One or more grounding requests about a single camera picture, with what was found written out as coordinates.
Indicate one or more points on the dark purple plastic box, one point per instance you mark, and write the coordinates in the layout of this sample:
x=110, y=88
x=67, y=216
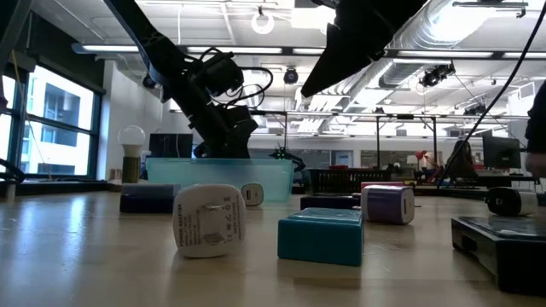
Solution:
x=328, y=202

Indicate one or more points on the purple white usb charger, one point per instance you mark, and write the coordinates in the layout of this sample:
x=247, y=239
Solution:
x=388, y=204

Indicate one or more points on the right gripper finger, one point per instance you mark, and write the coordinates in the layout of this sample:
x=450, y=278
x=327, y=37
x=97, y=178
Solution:
x=337, y=64

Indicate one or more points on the pink white power adapter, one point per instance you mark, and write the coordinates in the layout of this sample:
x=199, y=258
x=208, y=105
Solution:
x=209, y=221

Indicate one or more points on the black computer monitor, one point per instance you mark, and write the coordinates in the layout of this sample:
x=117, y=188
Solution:
x=501, y=152
x=170, y=145

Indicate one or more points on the dark blue plastic box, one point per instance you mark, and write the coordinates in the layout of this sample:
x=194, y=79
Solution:
x=145, y=204

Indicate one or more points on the white bulb on brass base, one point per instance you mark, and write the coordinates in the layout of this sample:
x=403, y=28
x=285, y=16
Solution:
x=131, y=170

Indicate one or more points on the black plastic box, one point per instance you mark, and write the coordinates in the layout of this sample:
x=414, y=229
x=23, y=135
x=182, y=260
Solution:
x=499, y=256

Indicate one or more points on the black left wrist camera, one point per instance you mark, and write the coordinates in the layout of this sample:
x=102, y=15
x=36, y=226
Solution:
x=222, y=74

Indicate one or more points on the black station frame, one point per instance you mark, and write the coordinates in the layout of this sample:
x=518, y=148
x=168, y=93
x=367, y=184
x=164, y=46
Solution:
x=377, y=140

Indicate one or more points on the red desk lamp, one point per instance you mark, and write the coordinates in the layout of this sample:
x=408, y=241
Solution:
x=422, y=154

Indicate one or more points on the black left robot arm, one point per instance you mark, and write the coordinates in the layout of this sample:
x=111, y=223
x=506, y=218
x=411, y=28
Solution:
x=158, y=47

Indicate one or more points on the person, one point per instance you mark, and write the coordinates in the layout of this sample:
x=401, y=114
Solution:
x=537, y=128
x=462, y=162

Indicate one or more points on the black ceiling camera rig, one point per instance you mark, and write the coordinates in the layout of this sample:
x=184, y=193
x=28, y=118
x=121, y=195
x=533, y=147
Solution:
x=433, y=77

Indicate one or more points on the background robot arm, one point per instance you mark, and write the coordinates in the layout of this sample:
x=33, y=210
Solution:
x=283, y=154

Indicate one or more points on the black ceiling dome camera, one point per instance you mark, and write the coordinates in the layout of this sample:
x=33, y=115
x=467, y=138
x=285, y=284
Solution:
x=147, y=82
x=291, y=76

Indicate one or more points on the dark window frame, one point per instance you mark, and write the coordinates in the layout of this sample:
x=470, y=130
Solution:
x=99, y=136

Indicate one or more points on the ceiling light strip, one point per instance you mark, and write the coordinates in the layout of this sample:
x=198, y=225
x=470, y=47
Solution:
x=443, y=54
x=111, y=48
x=524, y=55
x=309, y=51
x=239, y=50

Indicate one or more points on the black slotted plastic basket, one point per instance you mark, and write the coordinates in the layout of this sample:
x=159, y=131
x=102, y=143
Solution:
x=341, y=181

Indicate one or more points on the silver ventilation duct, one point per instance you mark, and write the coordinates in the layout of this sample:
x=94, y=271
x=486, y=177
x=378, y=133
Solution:
x=435, y=25

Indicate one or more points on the teal plastic box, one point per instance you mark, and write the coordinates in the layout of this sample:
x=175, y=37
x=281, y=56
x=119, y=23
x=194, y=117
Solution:
x=320, y=243

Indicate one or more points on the teal translucent plastic bin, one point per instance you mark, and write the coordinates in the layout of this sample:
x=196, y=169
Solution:
x=222, y=179

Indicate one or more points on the green white usb charger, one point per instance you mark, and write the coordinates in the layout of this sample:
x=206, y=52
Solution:
x=251, y=195

